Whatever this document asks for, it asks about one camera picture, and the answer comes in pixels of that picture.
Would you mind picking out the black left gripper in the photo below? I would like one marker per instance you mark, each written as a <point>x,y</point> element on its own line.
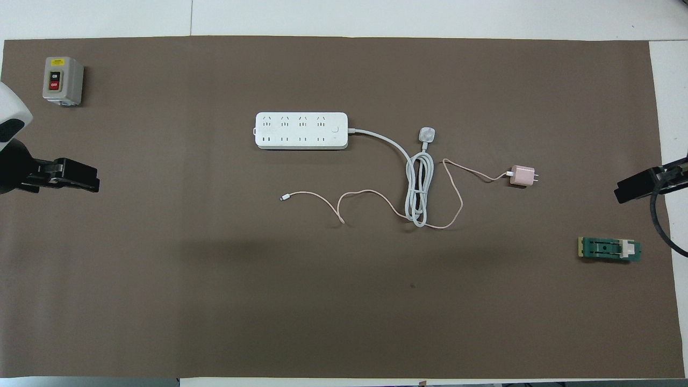
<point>16,166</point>

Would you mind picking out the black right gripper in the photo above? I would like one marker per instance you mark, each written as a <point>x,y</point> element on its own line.
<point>674,174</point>

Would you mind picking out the pink charger block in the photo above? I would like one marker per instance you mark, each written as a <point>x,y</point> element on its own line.
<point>520,175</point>

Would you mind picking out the brown table mat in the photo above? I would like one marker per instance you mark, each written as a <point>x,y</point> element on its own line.
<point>215,295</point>

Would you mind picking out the grey on-off switch box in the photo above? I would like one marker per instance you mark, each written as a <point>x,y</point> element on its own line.
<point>62,80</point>

